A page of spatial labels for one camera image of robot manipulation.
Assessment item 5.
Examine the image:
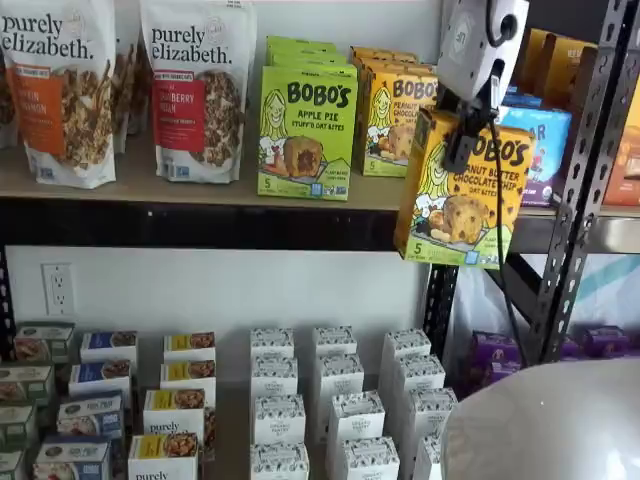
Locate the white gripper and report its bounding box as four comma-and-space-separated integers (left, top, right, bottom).
435, 0, 530, 171

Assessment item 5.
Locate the orange Bobo's oat bites box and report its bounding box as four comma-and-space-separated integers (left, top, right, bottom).
349, 45, 419, 64
393, 107, 537, 271
355, 62, 436, 79
363, 74, 441, 177

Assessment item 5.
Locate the blue purple Zbar box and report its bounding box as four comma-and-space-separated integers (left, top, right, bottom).
499, 105, 573, 207
502, 84, 544, 109

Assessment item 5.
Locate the yellow snack box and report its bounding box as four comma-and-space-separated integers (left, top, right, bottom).
542, 34, 600, 109
519, 28, 557, 96

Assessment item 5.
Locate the green Bobo's apple pie box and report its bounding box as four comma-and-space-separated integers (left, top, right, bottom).
257, 64, 360, 201
264, 34, 339, 54
267, 49, 349, 69

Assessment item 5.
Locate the large orange snack box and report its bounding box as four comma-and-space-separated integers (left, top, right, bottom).
602, 112, 640, 207

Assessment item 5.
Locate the black metal shelf rack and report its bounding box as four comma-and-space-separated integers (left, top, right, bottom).
509, 207, 640, 281
0, 0, 640, 364

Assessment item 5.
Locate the white floral print box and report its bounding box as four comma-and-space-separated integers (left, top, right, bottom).
249, 442, 310, 480
249, 328, 295, 359
413, 433, 446, 480
405, 387, 459, 437
252, 393, 307, 445
318, 352, 365, 395
383, 328, 432, 357
313, 326, 358, 356
249, 355, 300, 397
327, 390, 386, 441
341, 436, 401, 480
393, 353, 446, 391

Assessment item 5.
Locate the purple snack box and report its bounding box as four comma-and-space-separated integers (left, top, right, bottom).
582, 324, 632, 359
472, 329, 525, 365

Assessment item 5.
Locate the yellow label granola box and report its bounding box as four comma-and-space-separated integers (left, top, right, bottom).
163, 331, 217, 362
143, 388, 207, 436
159, 358, 217, 392
128, 432, 201, 480

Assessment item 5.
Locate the blue label granola box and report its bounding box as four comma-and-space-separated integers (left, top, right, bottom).
68, 359, 133, 396
56, 392, 125, 439
79, 329, 140, 364
33, 434, 112, 480

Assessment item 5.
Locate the green label granola box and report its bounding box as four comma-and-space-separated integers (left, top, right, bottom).
0, 364, 55, 407
13, 321, 76, 365
0, 403, 39, 450
0, 448, 27, 480

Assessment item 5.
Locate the white plastic sheet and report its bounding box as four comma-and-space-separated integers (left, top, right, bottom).
452, 252, 640, 351

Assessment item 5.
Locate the red label granola bag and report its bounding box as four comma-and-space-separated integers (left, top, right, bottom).
139, 0, 257, 184

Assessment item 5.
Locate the orange label granola bag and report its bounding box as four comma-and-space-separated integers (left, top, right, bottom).
0, 0, 117, 190

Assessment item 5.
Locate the white granola bag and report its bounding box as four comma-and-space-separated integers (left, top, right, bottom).
0, 49, 21, 150

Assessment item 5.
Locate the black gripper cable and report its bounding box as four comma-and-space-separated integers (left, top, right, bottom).
484, 0, 531, 369

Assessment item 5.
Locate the white wall outlet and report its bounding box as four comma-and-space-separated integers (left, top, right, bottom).
41, 263, 75, 316

